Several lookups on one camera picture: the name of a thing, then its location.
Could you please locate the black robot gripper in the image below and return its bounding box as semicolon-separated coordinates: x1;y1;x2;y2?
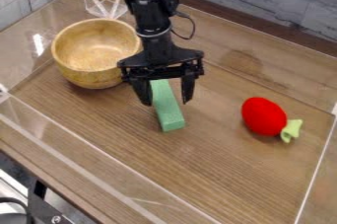
116;30;205;108

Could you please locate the green rectangular block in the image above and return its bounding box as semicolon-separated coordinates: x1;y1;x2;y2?
151;80;185;132

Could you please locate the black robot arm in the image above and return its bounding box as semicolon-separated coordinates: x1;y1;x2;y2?
118;0;204;106

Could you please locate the brown wooden bowl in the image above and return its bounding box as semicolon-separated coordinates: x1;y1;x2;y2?
52;19;142;89

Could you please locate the red plush strawberry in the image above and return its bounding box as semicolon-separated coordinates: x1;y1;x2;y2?
241;97;303;143

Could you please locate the black table leg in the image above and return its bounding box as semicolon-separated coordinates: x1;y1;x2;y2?
28;179;48;212

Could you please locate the black cable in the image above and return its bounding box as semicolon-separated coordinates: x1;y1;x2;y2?
170;10;197;40

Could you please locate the clear acrylic corner bracket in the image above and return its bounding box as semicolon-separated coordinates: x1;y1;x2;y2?
83;0;128;20

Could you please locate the clear acrylic tray wall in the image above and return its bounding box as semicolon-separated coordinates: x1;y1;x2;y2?
0;86;220;224

